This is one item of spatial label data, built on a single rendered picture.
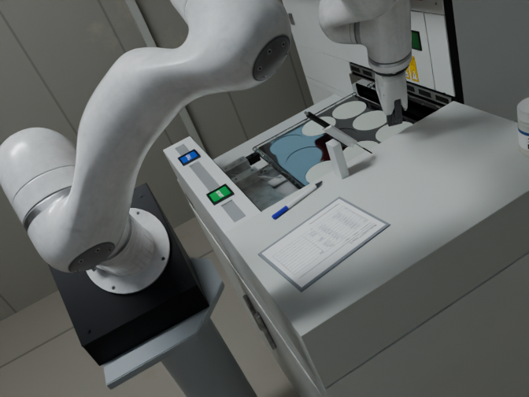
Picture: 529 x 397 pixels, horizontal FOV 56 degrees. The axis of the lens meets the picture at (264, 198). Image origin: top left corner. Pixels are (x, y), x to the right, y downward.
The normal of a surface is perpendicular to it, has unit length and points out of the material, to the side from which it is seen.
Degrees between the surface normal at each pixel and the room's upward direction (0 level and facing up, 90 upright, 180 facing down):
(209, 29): 54
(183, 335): 0
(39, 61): 90
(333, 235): 0
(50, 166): 45
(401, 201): 0
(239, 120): 90
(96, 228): 104
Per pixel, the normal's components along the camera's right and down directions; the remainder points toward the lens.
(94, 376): -0.33, -0.77
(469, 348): 0.41, 0.40
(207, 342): 0.80, 0.09
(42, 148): 0.31, -0.54
